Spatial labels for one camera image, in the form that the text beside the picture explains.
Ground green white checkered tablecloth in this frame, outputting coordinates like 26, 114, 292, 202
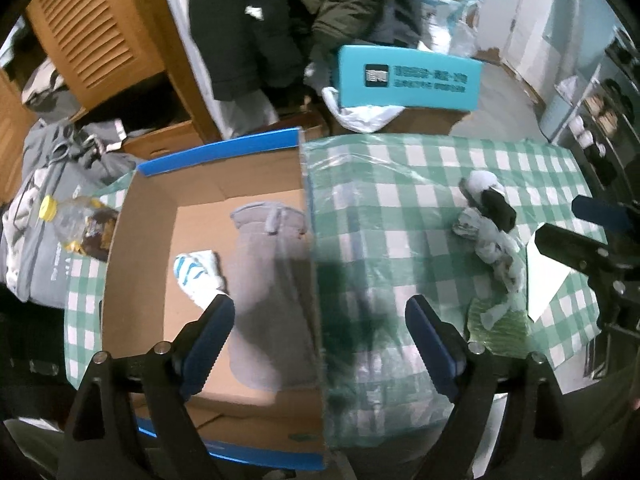
62, 132, 608, 466

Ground white blue striped sock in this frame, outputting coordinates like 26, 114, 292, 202
172, 249, 228, 311

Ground grey hoodie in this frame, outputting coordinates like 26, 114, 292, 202
22, 120, 151, 187

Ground black hanging jacket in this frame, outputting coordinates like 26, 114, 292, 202
187, 0, 307, 102

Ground teal printed box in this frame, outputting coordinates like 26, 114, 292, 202
330, 44, 485, 112

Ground green patterned cloth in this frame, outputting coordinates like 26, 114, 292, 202
466, 297, 531, 346

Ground grey clothes in cabinet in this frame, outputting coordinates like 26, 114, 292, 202
20, 57, 76, 122

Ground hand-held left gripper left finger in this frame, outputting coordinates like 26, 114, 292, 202
57, 292, 236, 480

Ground wooden louvred cabinet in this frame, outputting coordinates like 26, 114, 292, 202
0, 0, 226, 201

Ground pale grey sock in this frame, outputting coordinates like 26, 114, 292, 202
460, 170, 506, 201

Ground plastic bottle with yellow cap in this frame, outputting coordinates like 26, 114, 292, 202
40, 195, 121, 262

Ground metal shelf rack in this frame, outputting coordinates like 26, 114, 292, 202
540, 25, 640, 187

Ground white green cloth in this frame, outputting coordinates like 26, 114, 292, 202
525, 247, 576, 322

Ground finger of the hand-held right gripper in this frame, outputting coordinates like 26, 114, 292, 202
532, 222, 623, 281
571, 195, 640, 233

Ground cardboard box with blue outside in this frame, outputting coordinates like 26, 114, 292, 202
100, 127, 328, 471

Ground dark sock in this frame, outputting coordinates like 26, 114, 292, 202
477, 190, 517, 233

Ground clear plastic bag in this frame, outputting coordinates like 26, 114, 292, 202
447, 12, 482, 59

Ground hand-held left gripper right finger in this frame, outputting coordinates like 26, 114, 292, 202
405, 294, 591, 480

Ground white plastic bag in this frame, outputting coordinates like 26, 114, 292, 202
320, 86, 401, 133

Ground grey white cloth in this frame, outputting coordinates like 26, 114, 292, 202
452, 207, 528, 328

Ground wooden drawer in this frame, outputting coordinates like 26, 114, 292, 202
122, 120, 207, 159

